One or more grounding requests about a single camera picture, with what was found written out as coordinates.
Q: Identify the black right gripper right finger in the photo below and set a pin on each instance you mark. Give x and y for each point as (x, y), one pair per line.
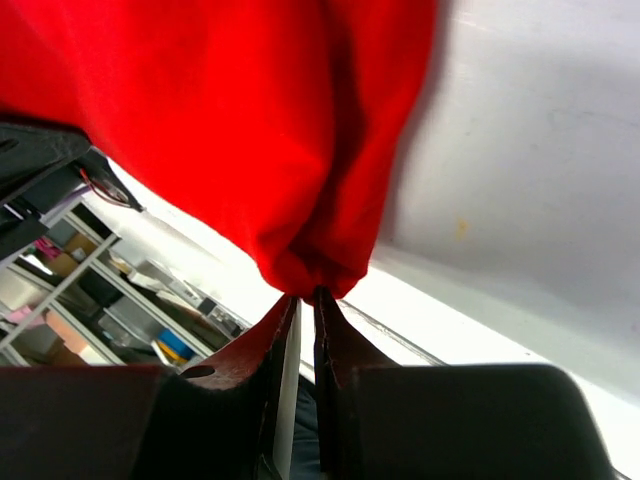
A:
(381, 420)

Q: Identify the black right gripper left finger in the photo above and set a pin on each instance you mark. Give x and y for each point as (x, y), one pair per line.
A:
(231, 416)

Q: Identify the red t shirt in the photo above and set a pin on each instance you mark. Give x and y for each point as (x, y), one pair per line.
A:
(273, 122)

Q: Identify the metal storage shelf rack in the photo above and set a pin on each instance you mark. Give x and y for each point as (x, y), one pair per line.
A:
(87, 289)

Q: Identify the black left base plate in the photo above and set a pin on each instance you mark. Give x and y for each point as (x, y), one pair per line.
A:
(45, 168)

